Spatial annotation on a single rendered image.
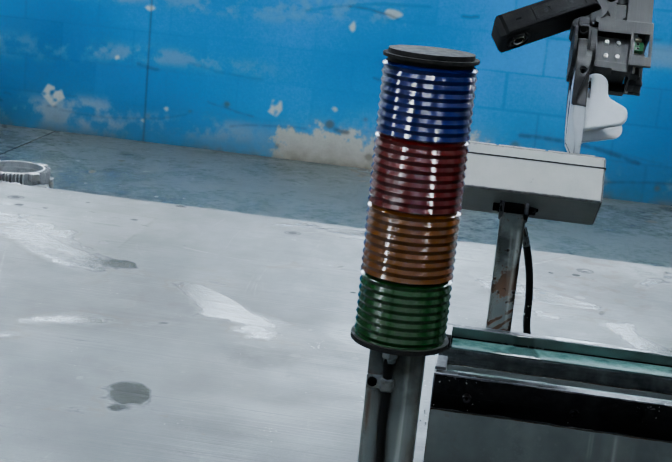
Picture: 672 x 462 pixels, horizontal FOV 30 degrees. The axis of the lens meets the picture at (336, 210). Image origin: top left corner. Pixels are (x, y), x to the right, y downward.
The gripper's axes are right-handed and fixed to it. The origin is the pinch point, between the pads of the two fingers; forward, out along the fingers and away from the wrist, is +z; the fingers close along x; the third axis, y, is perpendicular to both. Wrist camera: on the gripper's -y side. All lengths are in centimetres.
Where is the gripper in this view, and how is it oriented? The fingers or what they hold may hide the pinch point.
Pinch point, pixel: (569, 148)
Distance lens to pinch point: 133.5
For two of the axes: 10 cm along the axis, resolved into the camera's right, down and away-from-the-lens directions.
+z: -1.6, 9.3, -3.3
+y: 9.9, 1.3, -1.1
